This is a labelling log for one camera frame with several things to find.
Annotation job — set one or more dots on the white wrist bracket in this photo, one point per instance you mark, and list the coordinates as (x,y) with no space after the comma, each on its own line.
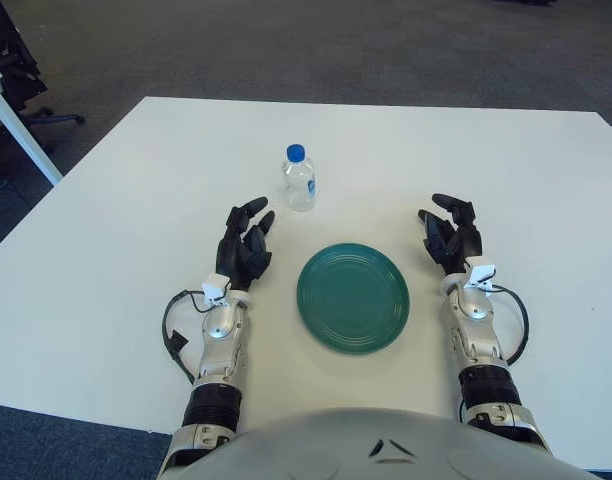
(213,290)
(480,272)

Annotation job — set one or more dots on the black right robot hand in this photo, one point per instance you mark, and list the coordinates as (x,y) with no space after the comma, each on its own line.
(458,240)

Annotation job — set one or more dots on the silver robot torso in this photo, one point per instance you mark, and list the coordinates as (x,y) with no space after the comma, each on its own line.
(336,445)

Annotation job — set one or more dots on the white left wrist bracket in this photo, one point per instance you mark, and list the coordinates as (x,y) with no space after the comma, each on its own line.
(213,290)

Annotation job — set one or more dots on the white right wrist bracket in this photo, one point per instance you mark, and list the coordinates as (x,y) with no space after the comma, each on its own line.
(480,272)

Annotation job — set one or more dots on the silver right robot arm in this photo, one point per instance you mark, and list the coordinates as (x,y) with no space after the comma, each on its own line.
(478,340)

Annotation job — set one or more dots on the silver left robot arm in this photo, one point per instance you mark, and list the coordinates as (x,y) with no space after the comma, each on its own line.
(218,345)

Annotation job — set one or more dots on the black office chair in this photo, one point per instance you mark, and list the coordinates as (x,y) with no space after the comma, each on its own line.
(16,65)

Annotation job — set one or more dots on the clear bottle with blue cap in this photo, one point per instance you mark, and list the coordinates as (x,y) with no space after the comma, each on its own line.
(300,185)

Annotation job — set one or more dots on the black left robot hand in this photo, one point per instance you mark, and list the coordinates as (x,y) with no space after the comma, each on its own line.
(243,250)

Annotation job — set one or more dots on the green round plate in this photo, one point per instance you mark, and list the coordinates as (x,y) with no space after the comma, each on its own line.
(353,300)

